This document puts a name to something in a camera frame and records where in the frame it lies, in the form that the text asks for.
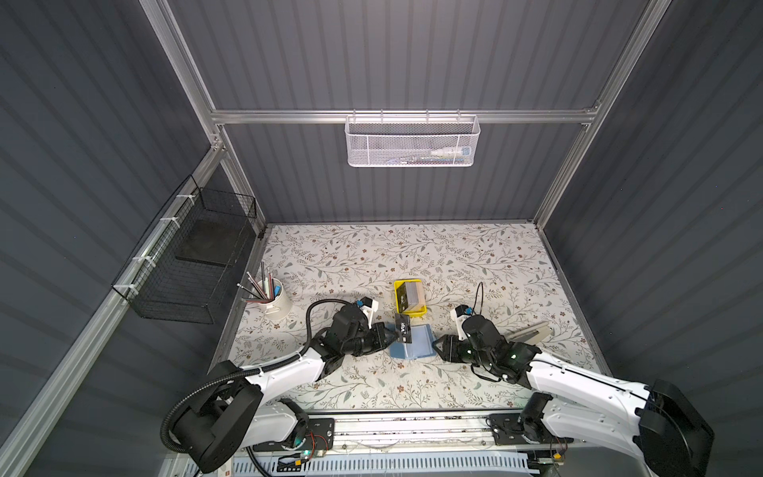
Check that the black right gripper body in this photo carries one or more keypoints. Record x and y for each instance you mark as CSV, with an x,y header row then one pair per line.
x,y
450,348

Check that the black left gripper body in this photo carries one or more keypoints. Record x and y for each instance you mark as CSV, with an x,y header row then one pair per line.
x,y
377,339

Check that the blue leather card holder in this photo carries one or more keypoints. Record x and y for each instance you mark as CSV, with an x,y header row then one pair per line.
x,y
421,345

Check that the black VIP credit card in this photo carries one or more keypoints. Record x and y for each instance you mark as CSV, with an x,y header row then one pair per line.
x,y
403,327

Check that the yellow plastic card tray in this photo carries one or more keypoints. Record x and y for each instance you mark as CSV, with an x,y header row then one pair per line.
x,y
419,314

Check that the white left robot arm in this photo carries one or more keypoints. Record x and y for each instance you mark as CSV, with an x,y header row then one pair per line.
x,y
241,407

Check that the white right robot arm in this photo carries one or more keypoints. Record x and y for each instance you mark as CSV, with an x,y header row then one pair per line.
x,y
655,424

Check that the white pen cup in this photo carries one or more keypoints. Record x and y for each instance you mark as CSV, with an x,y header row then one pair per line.
x,y
280,306

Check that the pens in cup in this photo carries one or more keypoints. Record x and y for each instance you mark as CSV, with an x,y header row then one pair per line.
x,y
262,289

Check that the white tube in basket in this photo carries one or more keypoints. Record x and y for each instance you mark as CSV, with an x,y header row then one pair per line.
x,y
447,154

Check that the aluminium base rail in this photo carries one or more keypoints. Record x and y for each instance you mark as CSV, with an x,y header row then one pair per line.
x,y
411,426

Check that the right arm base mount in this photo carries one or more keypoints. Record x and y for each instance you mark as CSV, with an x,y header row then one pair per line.
x,y
514,429

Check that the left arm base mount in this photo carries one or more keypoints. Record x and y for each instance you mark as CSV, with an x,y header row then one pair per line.
x,y
317,434

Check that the black wire mesh basket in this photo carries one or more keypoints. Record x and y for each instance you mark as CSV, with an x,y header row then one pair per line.
x,y
193,264

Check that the white wire mesh basket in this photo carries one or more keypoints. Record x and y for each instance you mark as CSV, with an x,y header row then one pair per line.
x,y
387,140

